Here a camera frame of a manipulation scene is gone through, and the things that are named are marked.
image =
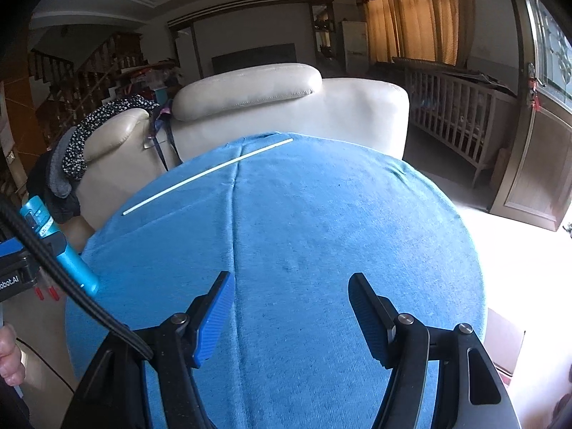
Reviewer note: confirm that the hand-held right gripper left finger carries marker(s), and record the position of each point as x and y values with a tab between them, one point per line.
214	321

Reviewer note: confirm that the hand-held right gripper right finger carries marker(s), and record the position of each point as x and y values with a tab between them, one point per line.
368	317

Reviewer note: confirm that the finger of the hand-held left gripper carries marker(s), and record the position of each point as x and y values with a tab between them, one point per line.
53	245

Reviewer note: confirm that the person's left hand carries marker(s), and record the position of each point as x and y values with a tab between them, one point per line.
9	353

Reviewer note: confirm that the teal water bottle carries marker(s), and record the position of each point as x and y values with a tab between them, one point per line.
78	272

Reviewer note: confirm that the grey cloth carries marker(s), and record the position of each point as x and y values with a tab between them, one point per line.
53	174

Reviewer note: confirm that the blue tablecloth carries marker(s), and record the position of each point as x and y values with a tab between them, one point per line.
313	214

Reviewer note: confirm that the black white dotted cloth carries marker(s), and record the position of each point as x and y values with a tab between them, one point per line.
102	116

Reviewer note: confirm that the brown cardboard box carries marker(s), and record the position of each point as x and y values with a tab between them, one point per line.
505	344

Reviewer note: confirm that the thin white stick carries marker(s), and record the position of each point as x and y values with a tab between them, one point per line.
205	173

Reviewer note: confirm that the wooden staircase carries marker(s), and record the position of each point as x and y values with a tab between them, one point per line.
71	85

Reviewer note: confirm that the pile of household clutter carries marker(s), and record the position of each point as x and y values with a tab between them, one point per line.
143	76

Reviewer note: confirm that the cream leather sofa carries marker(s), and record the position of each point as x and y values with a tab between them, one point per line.
357	111

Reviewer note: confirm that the wooden door with glass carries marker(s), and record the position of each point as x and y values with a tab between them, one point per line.
531	174

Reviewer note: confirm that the dark shoe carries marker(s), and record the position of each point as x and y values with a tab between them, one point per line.
568	229

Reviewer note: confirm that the white wooden crib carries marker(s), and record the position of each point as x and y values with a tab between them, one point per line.
451	111

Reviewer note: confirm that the white tall cabinet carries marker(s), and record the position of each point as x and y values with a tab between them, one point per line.
185	53

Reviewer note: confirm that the black television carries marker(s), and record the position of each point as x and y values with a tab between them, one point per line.
250	58

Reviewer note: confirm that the white standing air conditioner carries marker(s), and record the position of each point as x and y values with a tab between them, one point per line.
355	44

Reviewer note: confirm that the red door tassel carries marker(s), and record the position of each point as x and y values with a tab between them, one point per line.
535	98

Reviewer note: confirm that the dark display shelf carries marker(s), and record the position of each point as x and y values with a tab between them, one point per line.
322	31

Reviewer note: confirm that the orange curtain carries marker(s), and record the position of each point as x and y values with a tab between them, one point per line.
420	18

